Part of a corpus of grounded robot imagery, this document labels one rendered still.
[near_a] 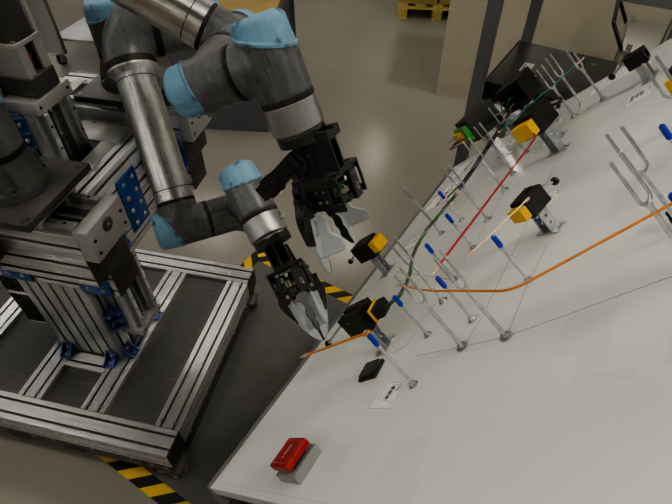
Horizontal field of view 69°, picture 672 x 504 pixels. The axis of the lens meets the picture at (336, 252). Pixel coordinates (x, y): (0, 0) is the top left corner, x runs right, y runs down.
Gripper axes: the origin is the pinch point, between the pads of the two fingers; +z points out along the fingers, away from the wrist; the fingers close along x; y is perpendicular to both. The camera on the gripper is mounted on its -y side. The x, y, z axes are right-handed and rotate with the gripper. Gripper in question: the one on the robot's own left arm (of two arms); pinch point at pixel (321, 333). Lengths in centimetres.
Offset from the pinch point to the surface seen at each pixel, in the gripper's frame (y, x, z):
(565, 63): -59, 104, -37
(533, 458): 48, 15, 16
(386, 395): 20.1, 5.8, 11.2
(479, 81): -47, 71, -41
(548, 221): 18.1, 40.0, 0.1
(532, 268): 21.8, 33.0, 4.7
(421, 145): -226, 98, -67
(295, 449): 21.0, -9.2, 11.7
